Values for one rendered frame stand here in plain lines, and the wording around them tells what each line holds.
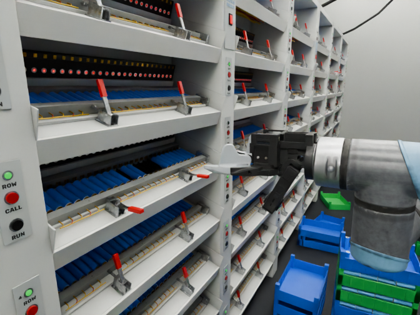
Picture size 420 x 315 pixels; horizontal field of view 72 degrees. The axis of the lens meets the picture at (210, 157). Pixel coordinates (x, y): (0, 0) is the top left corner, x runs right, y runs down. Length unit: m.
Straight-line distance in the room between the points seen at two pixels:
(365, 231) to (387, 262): 0.06
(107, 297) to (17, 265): 0.26
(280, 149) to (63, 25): 0.43
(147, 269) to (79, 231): 0.26
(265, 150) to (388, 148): 0.20
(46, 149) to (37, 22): 0.19
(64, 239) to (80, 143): 0.18
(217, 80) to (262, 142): 0.45
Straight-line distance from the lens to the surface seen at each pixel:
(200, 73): 1.00
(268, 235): 1.78
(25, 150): 0.51
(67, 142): 0.55
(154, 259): 0.85
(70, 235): 0.61
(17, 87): 0.50
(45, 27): 0.55
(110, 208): 0.67
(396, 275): 1.46
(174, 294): 1.03
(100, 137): 0.59
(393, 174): 0.52
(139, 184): 0.74
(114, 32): 0.62
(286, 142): 0.55
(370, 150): 0.52
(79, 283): 0.75
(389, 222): 0.54
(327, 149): 0.53
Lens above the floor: 1.16
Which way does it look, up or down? 14 degrees down
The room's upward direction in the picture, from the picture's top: straight up
